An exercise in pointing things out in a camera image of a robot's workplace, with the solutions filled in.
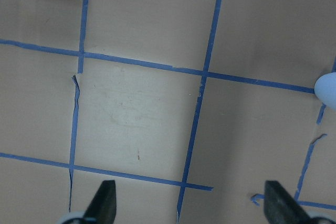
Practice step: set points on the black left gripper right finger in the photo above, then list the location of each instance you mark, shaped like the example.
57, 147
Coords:
280, 207

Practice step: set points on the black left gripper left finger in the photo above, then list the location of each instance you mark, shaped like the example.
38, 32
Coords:
103, 207

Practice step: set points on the light blue plastic cup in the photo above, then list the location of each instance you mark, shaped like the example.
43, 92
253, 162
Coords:
325, 91

